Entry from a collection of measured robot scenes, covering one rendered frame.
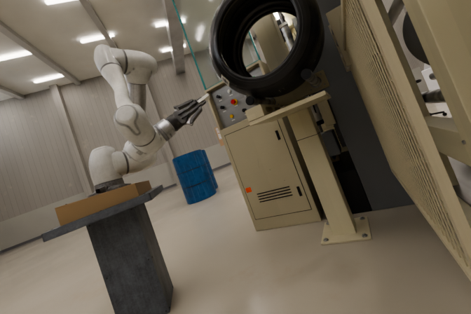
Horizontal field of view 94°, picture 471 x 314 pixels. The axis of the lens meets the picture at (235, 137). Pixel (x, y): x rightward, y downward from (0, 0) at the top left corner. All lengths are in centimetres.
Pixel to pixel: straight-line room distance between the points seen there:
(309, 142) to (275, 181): 51
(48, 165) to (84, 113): 289
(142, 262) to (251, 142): 106
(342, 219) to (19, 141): 1389
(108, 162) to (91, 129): 1153
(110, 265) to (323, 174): 128
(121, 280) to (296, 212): 119
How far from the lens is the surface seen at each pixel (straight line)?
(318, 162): 140
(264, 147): 172
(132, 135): 86
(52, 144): 1359
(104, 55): 134
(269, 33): 150
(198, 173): 436
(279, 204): 181
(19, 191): 1419
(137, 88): 142
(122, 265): 148
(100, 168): 148
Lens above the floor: 71
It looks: 3 degrees up
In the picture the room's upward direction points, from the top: 20 degrees counter-clockwise
